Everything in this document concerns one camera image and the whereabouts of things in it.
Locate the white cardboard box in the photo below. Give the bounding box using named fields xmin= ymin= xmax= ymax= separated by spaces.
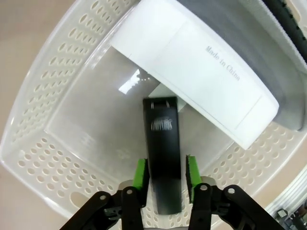
xmin=109 ymin=0 xmax=280 ymax=151

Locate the black stapler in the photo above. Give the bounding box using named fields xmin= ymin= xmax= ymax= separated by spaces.
xmin=142 ymin=96 xmax=182 ymax=215

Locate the white perforated plastic basket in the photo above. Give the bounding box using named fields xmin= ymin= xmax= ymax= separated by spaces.
xmin=0 ymin=0 xmax=307 ymax=228

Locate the gray CAMPUS zipper pouch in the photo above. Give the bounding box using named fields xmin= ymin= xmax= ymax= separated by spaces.
xmin=201 ymin=0 xmax=307 ymax=132

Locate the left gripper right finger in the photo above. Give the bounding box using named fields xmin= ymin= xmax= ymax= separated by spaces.
xmin=186 ymin=154 xmax=279 ymax=230

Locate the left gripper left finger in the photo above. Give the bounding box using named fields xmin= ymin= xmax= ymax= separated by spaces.
xmin=59 ymin=158 xmax=149 ymax=230

